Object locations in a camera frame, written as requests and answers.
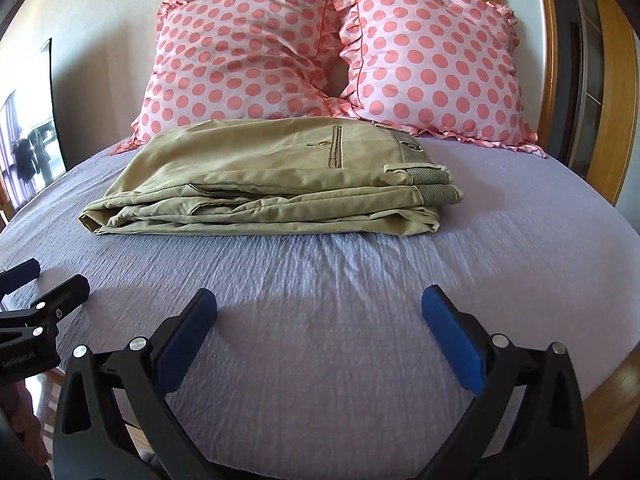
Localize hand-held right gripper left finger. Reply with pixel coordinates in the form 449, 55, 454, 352
54, 288, 219, 480

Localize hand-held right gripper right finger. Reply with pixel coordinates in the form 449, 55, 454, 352
421, 285, 591, 480

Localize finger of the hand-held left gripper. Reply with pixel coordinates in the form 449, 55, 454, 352
0, 274, 92, 328
0, 258, 42, 297

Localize khaki pants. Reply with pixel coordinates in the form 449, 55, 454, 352
78, 117, 462, 237

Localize purple bed sheet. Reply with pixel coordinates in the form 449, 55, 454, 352
0, 135, 632, 466

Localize pink polka dot pillow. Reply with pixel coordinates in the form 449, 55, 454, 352
111, 0, 361, 156
327, 0, 548, 159

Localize wooden bed frame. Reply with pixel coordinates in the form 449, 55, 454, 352
447, 0, 640, 467

